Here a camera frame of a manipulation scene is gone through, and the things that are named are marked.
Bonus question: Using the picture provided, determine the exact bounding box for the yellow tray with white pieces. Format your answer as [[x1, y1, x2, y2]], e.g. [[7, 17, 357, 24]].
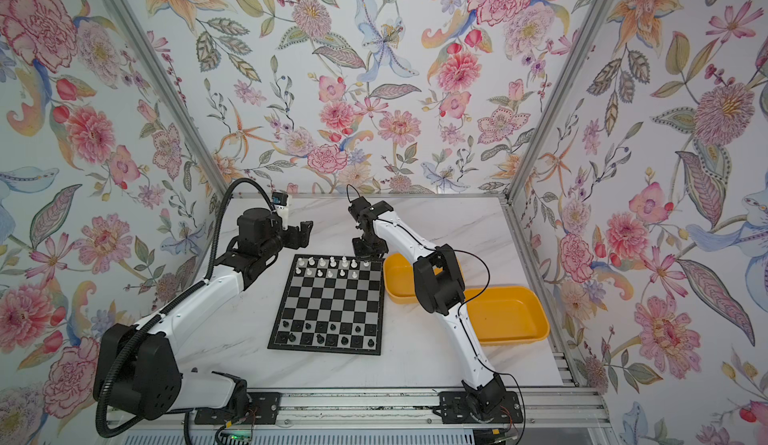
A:
[[383, 253, 418, 305]]

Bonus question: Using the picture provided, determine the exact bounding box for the yellow tray with black pieces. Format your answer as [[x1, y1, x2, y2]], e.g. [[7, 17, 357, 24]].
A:
[[465, 285, 550, 346]]

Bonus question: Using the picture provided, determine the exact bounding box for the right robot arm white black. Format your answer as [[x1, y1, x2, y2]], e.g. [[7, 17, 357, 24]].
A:
[[348, 196, 506, 422]]

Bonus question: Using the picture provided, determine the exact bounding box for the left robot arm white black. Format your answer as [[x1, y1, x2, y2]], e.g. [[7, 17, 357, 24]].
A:
[[93, 178, 313, 439]]

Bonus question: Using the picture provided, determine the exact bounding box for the black and silver chessboard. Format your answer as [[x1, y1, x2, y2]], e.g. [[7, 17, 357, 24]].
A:
[[267, 254, 385, 356]]

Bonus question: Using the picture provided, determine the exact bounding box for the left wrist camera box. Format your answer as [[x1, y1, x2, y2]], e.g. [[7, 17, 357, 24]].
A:
[[271, 190, 291, 221]]

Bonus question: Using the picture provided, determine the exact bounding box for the aluminium corner post left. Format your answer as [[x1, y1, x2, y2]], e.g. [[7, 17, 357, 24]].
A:
[[103, 0, 227, 195]]

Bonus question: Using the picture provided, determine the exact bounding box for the aluminium corner post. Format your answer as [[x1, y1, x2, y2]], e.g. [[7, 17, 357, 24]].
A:
[[103, 0, 227, 195], [506, 0, 614, 205]]

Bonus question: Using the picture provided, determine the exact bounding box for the aluminium front mounting rail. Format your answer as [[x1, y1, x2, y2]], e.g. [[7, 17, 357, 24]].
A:
[[113, 387, 617, 444]]

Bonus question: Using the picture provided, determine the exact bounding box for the aluminium corner post right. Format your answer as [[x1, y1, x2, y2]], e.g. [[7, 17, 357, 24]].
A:
[[506, 0, 614, 205]]

